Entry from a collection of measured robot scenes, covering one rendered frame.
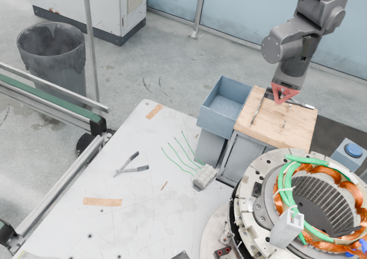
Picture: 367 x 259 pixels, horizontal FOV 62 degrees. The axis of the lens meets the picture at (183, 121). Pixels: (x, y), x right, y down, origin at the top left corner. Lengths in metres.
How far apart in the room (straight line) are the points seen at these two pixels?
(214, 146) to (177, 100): 1.48
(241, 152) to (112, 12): 2.12
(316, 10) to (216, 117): 0.38
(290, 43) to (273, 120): 0.30
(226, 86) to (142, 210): 0.46
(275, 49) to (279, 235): 0.35
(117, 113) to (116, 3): 0.96
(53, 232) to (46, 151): 1.22
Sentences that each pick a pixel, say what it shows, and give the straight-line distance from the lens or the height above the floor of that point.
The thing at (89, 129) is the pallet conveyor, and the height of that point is 0.70.
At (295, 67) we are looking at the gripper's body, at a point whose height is 1.27.
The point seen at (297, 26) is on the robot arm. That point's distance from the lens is 0.66.
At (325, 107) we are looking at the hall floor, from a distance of 2.85.
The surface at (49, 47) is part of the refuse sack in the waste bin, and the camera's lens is 2.27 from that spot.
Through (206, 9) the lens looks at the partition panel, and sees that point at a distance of 3.06.
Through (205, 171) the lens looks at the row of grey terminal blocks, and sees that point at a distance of 1.01.
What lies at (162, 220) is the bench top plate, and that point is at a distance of 0.95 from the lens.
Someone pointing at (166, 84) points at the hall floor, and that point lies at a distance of 2.55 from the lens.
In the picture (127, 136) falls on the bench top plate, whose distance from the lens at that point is 1.12.
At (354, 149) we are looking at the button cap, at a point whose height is 1.04.
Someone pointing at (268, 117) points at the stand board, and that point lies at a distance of 0.88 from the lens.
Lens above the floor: 1.64
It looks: 46 degrees down
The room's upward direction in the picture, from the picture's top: 10 degrees clockwise
